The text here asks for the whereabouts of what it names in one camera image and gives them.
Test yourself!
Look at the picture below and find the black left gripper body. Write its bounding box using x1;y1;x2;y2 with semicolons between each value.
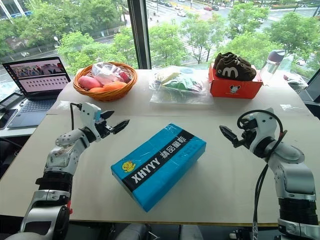
95;118;116;140

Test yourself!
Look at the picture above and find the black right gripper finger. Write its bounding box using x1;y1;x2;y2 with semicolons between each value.
219;125;239;146

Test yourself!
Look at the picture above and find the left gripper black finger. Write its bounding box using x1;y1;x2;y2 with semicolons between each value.
100;109;114;121
112;119;131;134

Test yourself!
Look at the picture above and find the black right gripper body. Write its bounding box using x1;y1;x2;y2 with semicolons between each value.
233;128;258;150

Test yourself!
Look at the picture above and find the orange shoe box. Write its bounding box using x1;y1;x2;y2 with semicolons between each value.
208;62;264;100

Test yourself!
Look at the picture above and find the orange wicker basket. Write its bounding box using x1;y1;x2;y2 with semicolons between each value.
72;61;139;102

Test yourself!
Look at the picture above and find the long orange fruit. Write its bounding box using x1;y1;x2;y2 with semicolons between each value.
102;81;127;92

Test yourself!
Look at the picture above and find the pink sweet potato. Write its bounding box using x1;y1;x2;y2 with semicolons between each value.
78;75;100;91

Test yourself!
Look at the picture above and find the clear plastic bag with contents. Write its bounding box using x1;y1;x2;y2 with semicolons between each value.
90;62;132;85

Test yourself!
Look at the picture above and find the blue tissue box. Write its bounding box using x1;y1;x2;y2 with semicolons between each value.
110;123;207;213

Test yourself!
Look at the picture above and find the brown shoe with white M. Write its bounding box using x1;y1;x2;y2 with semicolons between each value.
215;58;258;82

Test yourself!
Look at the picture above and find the plastic bag of colourful items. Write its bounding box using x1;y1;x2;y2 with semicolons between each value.
148;66;215;106

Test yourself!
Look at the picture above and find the clear water bottle brown lid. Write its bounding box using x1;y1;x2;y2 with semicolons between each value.
259;49;287;86

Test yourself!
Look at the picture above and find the dark brown sneaker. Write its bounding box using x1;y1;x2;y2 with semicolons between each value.
211;51;252;70

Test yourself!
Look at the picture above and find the dark monitor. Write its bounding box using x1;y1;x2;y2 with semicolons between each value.
298;74;320;118

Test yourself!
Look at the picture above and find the open blue laptop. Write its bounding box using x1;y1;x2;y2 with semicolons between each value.
1;56;72;130

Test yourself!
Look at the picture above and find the black desk device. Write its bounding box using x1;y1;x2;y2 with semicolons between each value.
0;91;27;112

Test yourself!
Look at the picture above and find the black smartphone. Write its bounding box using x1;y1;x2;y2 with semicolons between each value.
0;108;19;130

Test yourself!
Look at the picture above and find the grey rounded shape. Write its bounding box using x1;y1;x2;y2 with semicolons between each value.
179;223;204;240
114;222;151;240

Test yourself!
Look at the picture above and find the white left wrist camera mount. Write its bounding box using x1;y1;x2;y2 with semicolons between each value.
79;101;102;134

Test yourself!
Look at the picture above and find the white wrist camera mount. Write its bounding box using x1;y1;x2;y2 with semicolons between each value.
250;107;276;145
79;101;102;134

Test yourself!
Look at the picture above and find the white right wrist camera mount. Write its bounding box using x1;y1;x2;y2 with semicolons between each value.
250;107;276;145

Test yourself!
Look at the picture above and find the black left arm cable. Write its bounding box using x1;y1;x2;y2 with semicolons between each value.
69;102;84;131

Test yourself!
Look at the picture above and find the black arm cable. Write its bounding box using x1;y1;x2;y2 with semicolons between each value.
69;102;84;131
236;109;287;240

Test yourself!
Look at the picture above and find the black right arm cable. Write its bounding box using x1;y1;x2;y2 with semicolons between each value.
236;109;287;240

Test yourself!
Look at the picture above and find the dark window frame post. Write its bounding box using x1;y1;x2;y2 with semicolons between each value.
126;0;152;71

